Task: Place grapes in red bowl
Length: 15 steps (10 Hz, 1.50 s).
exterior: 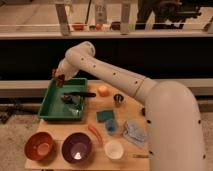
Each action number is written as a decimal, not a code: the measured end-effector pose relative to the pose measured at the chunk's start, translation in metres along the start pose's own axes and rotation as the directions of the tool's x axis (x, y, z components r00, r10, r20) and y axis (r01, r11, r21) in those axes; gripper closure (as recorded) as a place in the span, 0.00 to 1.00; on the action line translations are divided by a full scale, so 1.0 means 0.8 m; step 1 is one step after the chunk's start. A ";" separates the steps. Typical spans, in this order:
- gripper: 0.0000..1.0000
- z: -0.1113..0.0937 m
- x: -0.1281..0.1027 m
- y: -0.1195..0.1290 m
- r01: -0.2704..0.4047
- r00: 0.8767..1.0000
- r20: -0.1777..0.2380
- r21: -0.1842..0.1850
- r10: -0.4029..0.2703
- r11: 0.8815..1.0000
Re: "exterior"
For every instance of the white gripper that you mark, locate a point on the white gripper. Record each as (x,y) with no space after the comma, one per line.
(66,69)

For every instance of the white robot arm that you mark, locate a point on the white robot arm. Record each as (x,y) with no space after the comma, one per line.
(174,128)

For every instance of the purple bowl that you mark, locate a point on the purple bowl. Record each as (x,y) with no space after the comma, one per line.
(77,148)

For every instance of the red bowl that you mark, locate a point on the red bowl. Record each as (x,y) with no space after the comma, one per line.
(38,146)

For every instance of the green plastic tray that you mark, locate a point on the green plastic tray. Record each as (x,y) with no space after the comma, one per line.
(55,107)

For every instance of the orange fruit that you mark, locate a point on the orange fruit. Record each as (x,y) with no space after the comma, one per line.
(103,91)

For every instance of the green sponge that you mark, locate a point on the green sponge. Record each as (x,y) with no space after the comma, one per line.
(103,116)

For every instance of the small metal cup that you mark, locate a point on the small metal cup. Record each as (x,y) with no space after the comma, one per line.
(118,99)

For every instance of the orange carrot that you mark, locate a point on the orange carrot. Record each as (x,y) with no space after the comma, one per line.
(96,133)

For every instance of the blue plastic cup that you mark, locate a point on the blue plastic cup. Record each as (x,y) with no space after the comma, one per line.
(111,126)

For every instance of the blue grey cloth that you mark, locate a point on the blue grey cloth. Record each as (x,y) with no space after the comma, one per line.
(134,133)

